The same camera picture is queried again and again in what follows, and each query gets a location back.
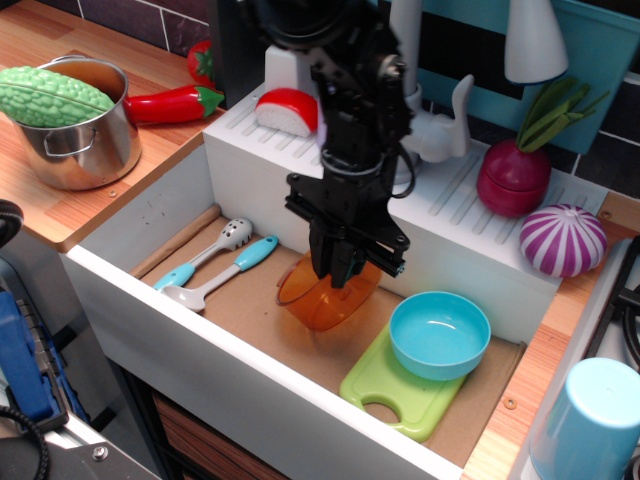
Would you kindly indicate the white toy sink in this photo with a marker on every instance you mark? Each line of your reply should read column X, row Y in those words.
column 301, row 429

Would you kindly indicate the green plastic cutting board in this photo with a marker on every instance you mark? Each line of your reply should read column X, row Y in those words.
column 379, row 378

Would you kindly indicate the red chili pepper toy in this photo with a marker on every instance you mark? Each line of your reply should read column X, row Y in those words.
column 183, row 104

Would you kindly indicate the purple white striped onion toy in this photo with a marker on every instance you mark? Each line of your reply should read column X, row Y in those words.
column 563, row 241

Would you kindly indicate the white cone lamp shade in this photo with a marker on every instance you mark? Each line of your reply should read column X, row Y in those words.
column 535, row 50

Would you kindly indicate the white slotted spoon blue handle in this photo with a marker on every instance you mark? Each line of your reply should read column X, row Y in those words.
column 235, row 234

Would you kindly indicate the red strawberry toy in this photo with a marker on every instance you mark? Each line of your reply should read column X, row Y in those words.
column 200, row 64

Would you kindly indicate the white salt shaker silver cap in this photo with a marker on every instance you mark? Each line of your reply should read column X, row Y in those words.
column 283, row 69

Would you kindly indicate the blue black clamp device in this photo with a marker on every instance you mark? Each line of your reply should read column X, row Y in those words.
column 37, row 383

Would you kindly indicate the green bitter gourd toy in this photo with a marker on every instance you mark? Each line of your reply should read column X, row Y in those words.
column 45, row 99

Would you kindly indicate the orange transparent plastic pot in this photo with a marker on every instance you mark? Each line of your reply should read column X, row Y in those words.
column 315, row 303

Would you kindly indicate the stainless steel pot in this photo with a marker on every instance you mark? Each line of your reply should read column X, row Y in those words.
column 89, row 154

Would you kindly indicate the teal wall shelf box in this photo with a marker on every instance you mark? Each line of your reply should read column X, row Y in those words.
column 456, row 38

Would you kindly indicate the blue plastic bowl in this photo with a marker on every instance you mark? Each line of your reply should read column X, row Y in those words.
column 439, row 336

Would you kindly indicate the red white cheese wedge toy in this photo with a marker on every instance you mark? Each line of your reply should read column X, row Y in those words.
column 289, row 110

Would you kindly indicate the light blue plastic cup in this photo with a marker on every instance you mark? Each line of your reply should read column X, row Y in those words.
column 592, row 429

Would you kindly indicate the white ladle blue handle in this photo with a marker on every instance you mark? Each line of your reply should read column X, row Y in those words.
column 194, row 299

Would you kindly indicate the black stove grate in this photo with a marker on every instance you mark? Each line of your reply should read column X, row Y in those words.
column 616, row 335

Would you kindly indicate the red radish toy green leaves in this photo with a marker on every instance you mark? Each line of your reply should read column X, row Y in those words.
column 515, row 173

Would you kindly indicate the grey toy faucet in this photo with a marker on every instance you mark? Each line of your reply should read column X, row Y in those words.
column 433, row 138

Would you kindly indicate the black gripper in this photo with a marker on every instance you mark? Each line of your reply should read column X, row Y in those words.
column 349, row 221

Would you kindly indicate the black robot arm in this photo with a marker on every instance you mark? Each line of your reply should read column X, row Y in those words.
column 355, row 62

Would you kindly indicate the purple plastic cup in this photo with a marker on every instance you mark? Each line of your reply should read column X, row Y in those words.
column 321, row 134

